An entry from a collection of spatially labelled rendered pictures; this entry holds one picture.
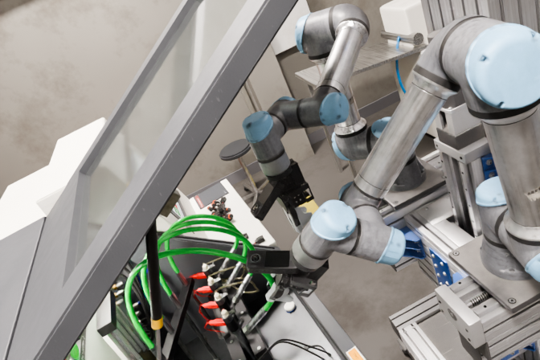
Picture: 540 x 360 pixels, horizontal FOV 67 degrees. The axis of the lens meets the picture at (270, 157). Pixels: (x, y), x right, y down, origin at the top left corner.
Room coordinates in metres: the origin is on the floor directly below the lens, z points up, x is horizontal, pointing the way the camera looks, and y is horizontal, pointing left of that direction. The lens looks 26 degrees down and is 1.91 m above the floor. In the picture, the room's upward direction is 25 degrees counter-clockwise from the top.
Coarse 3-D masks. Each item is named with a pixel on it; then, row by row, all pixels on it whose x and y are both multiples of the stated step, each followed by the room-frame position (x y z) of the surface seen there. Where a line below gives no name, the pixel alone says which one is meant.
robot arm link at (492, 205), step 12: (492, 180) 0.75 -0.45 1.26; (480, 192) 0.73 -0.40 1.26; (492, 192) 0.71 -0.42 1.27; (480, 204) 0.72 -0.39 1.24; (492, 204) 0.69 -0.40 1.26; (504, 204) 0.67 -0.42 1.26; (480, 216) 0.74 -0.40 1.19; (492, 216) 0.68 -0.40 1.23; (492, 228) 0.68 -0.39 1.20; (492, 240) 0.70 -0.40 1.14
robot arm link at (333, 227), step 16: (320, 208) 0.64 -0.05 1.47; (336, 208) 0.63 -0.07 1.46; (320, 224) 0.61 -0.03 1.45; (336, 224) 0.60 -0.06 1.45; (352, 224) 0.60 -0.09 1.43; (304, 240) 0.65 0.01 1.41; (320, 240) 0.61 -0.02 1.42; (336, 240) 0.60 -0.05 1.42; (352, 240) 0.60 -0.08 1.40; (320, 256) 0.63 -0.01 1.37
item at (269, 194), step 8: (272, 184) 0.92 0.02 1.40; (280, 184) 0.91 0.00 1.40; (264, 192) 0.93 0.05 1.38; (272, 192) 0.90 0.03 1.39; (256, 200) 0.94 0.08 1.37; (264, 200) 0.91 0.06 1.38; (272, 200) 0.90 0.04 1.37; (256, 208) 0.91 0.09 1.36; (264, 208) 0.90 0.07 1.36; (256, 216) 0.89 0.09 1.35; (264, 216) 0.89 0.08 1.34
